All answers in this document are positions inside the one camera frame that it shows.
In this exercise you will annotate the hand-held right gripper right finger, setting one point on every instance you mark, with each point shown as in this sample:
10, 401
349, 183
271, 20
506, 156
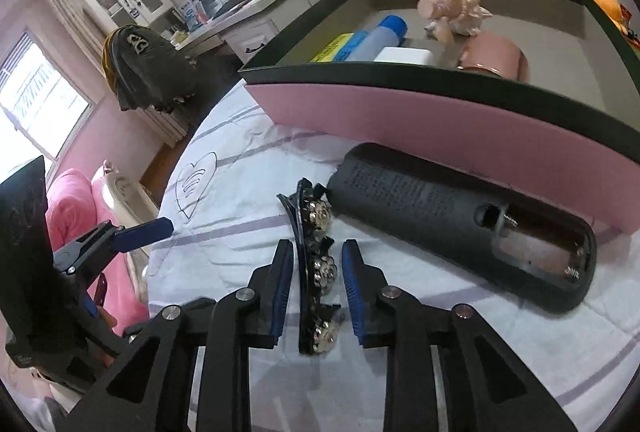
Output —
352, 292

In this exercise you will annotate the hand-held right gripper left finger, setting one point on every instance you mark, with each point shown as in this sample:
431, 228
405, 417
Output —
282, 292

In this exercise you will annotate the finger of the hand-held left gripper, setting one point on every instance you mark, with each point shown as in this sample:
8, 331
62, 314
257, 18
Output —
90, 307
142, 234

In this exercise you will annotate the black hair clip metal flowers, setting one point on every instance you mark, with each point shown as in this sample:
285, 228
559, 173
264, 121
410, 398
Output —
322, 269

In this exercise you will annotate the black remote control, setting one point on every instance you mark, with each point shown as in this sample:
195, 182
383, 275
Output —
410, 202

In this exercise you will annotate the pink cardboard box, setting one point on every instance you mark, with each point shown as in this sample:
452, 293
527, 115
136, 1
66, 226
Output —
400, 112

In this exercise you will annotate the white charger plug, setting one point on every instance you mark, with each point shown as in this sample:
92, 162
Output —
402, 56

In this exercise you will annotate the pink pig figurine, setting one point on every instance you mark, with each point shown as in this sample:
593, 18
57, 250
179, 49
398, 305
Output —
452, 12

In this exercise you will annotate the person's left hand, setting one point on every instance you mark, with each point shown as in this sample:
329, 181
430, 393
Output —
107, 319

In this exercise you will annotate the white radiator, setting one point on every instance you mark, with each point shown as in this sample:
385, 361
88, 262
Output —
167, 127

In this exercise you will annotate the window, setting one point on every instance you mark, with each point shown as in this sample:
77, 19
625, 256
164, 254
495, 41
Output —
40, 102

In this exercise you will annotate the dark grey jacket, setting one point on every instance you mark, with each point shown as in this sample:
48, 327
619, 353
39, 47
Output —
145, 67

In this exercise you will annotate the blue and white box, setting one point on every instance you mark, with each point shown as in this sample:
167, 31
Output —
195, 15

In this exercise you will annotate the white desk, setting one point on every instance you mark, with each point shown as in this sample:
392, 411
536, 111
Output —
250, 32

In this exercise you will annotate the beige curtain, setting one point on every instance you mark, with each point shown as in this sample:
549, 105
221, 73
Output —
70, 12

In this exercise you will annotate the yellow-green highlighter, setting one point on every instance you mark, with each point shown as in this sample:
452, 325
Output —
332, 48

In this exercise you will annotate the blue highlighter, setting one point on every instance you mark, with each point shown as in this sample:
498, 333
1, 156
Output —
380, 37

